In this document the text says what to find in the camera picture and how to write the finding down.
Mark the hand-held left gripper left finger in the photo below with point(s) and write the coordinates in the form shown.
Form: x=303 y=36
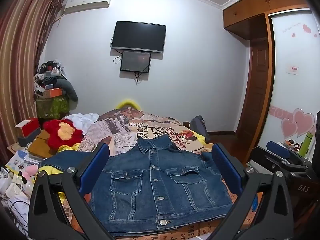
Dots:
x=96 y=165

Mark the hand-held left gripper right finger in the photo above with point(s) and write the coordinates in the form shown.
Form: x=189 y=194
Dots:
x=225 y=167

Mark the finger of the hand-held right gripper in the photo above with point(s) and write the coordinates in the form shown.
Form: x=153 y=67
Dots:
x=277 y=148
x=262 y=156

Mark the blue denim jacket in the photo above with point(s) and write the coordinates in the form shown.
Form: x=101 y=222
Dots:
x=150 y=180

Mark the pile of clothes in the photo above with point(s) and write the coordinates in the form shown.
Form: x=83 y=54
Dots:
x=47 y=72

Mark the green bottle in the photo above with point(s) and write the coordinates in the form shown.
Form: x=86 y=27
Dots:
x=306 y=143

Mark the pink heart stickers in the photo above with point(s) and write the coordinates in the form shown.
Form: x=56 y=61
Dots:
x=300 y=123

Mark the yellow cloth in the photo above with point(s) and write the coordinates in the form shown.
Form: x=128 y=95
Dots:
x=200 y=137

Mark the white cloth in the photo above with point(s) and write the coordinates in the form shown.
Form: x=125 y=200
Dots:
x=82 y=120

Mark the printed blanket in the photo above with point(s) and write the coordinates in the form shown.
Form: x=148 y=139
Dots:
x=125 y=127

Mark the grey backpack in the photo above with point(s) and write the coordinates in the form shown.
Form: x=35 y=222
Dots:
x=198 y=126

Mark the red and yellow plush toy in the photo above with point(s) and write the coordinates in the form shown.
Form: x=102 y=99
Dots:
x=53 y=135

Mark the white sliding wardrobe door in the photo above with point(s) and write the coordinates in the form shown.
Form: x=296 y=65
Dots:
x=287 y=92

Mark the wooden bedpost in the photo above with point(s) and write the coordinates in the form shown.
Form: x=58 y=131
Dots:
x=186 y=124

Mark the brown wooden box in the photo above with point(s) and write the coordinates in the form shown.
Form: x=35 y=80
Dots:
x=41 y=145

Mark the brown wooden door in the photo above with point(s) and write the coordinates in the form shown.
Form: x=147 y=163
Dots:
x=255 y=87

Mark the pink plush toy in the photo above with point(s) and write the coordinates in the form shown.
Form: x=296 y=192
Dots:
x=31 y=171

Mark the dark grey box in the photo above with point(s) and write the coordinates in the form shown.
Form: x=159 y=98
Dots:
x=30 y=137

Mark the pile of papers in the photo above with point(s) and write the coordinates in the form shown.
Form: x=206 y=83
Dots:
x=20 y=160

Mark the red box with white lid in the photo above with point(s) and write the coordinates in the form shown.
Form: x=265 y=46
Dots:
x=27 y=127

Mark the white and red label sticker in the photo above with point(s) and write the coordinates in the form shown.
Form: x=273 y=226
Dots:
x=293 y=69

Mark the grey rolled cloth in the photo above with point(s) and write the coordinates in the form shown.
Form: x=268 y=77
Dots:
x=68 y=88

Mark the orange box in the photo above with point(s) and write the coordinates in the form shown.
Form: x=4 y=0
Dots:
x=51 y=92

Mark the white packets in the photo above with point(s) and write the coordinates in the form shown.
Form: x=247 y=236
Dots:
x=12 y=187

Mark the striped red curtain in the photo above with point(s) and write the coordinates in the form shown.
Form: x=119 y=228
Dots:
x=20 y=55

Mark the wooden overhead cabinet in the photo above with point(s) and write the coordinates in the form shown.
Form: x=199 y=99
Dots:
x=250 y=10

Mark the white air conditioner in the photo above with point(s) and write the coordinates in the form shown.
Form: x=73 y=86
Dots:
x=87 y=1

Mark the small black wall monitor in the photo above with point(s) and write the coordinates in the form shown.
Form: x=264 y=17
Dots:
x=135 y=61

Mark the black wall television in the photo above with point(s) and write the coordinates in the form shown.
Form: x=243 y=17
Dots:
x=138 y=36

